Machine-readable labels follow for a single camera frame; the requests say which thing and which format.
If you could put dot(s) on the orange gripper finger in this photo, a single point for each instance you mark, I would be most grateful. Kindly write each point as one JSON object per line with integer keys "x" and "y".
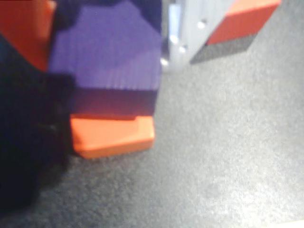
{"x": 26, "y": 26}

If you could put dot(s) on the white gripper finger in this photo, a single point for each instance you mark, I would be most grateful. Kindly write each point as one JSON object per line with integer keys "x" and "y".
{"x": 190, "y": 35}

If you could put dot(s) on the purple cube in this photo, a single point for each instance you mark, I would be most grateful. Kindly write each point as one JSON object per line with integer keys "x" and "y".
{"x": 107, "y": 59}

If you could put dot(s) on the red cube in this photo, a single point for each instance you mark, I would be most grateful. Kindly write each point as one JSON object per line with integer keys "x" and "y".
{"x": 237, "y": 26}

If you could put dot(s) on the orange cube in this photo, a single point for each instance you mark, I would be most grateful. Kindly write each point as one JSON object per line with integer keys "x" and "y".
{"x": 111, "y": 137}

